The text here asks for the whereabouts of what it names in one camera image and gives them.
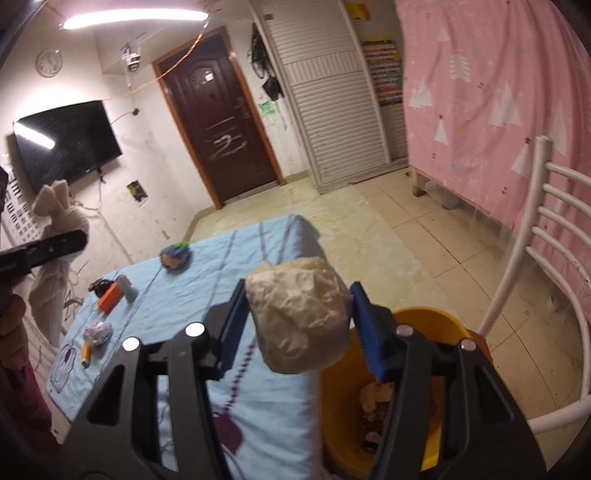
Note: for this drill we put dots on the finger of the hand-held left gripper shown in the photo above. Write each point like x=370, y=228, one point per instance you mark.
x=51, y=247

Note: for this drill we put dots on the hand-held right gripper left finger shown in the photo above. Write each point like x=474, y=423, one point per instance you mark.
x=233, y=323

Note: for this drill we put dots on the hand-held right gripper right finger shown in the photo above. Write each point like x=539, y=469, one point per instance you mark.
x=367, y=332

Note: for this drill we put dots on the beige knotted knit scarf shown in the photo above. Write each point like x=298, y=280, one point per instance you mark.
x=51, y=295

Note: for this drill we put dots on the yellow plastic bucket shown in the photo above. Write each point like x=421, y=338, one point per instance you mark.
x=337, y=392

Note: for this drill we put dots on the paper wad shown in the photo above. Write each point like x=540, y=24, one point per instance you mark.
x=300, y=314

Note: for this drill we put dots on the person's left hand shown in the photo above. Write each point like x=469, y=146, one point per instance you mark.
x=11, y=332

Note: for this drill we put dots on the white eye chart poster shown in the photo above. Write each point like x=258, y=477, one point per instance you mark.
x=18, y=212

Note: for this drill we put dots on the light blue printed tablecloth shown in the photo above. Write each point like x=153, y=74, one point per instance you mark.
x=194, y=277

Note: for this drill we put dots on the black plastic bag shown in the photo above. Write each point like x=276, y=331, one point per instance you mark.
x=99, y=287

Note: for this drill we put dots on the orange box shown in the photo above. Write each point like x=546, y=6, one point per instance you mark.
x=110, y=300

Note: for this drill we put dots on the grey blue block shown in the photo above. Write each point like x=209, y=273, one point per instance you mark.
x=128, y=288

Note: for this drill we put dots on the colourful small ball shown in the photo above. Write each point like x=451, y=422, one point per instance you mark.
x=174, y=256

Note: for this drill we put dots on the crumpled silver foil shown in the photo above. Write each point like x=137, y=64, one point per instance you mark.
x=98, y=333

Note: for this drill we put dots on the black flat screen television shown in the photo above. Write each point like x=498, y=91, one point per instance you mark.
x=67, y=143

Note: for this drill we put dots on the yellow lighter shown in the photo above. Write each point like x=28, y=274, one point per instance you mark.
x=86, y=355

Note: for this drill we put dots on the dark red clothing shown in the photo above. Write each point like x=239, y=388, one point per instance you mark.
x=23, y=406

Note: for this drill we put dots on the white metal chair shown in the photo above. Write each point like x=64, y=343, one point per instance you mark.
x=521, y=258

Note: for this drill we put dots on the dark brown door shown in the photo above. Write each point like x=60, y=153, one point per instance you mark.
x=217, y=138

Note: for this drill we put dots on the white slatted wardrobe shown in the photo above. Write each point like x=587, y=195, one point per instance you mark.
x=332, y=115

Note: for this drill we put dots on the hanging black bags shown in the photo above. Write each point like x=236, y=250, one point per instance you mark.
x=270, y=85

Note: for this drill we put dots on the long ceiling light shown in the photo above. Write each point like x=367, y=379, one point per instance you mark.
x=134, y=18

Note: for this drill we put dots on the pink tree print curtain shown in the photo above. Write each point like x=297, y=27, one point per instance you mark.
x=485, y=92

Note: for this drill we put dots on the yellow paper note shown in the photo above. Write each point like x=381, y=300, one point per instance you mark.
x=358, y=11

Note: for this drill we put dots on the small wall picture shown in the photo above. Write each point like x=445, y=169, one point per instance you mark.
x=137, y=193

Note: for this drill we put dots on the wooden bed frame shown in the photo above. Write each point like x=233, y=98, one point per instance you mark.
x=419, y=182

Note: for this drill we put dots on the round wall clock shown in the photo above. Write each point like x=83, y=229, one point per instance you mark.
x=49, y=62

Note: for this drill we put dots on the white security camera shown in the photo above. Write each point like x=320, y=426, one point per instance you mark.
x=131, y=57

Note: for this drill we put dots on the colourful grid wall poster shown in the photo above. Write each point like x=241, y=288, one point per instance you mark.
x=382, y=71

